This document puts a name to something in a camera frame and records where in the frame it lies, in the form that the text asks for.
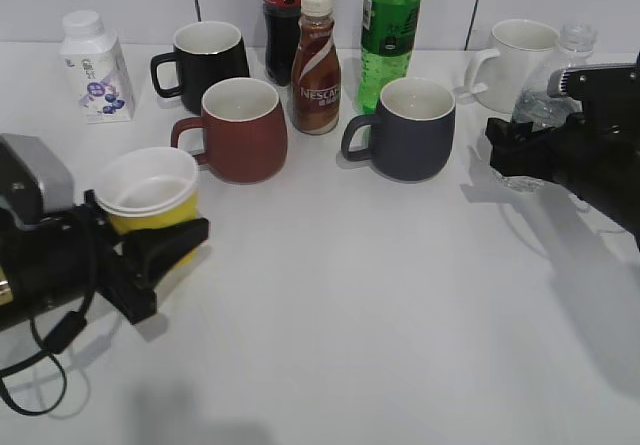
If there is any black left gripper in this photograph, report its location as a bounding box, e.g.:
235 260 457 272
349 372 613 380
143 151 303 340
1 205 210 330

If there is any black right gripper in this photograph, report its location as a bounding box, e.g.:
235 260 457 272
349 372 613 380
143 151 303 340
486 112 640 254

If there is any clear water bottle green label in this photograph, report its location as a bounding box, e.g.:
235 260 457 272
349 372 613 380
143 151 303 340
497 22 599 194

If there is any yellow paper cup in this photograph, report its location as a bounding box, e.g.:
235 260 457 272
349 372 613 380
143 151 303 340
94 147 199 235

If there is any white ceramic mug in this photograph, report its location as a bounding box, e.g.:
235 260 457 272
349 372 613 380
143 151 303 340
464 19 559 114

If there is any dark grey ceramic mug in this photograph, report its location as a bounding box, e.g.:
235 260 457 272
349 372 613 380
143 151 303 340
341 77 456 182

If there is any red ceramic mug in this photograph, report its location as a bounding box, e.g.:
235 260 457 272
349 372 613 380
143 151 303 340
170 77 288 183

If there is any green soda bottle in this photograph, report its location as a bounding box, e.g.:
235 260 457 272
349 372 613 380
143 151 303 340
357 0 421 113

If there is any white yogurt drink bottle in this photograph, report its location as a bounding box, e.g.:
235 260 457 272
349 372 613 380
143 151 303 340
60 10 135 124

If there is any black ceramic mug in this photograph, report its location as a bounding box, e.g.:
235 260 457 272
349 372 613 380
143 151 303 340
150 21 250 115

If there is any Nescafe coffee bottle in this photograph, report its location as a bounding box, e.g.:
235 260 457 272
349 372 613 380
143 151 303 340
291 0 341 135

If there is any cola bottle red label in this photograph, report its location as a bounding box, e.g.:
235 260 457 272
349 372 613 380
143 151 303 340
262 0 301 86

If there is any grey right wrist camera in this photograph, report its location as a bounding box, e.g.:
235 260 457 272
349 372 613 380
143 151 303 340
546 63 639 108

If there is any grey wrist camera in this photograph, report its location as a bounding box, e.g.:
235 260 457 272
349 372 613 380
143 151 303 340
546 63 639 108
1 133 74 227

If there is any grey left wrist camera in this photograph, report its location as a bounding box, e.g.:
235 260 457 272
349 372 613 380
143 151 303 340
1 133 74 227

